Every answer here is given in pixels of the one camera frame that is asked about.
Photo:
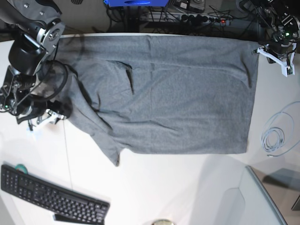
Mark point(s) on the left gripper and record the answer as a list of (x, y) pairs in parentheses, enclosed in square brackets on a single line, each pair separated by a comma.
[(282, 54)]

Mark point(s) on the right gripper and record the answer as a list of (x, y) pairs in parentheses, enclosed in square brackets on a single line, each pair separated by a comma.
[(38, 115)]

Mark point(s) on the grey t-shirt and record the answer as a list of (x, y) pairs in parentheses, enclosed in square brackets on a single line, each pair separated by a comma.
[(161, 94)]

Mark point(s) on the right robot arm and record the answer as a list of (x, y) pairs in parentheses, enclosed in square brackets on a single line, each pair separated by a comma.
[(31, 57)]

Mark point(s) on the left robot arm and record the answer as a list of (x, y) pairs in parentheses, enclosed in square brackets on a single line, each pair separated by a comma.
[(281, 22)]

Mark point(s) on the green tape roll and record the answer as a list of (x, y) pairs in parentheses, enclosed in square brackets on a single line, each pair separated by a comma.
[(21, 168)]

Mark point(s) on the black power strip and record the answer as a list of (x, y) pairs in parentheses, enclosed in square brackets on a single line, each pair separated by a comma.
[(198, 19)]

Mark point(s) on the black computer keyboard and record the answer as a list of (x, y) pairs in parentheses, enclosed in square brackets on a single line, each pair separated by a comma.
[(69, 205)]

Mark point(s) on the blue box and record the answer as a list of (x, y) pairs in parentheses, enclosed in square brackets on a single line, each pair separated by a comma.
[(127, 3)]

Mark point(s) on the round brass object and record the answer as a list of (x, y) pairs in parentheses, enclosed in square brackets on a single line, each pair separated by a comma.
[(162, 222)]

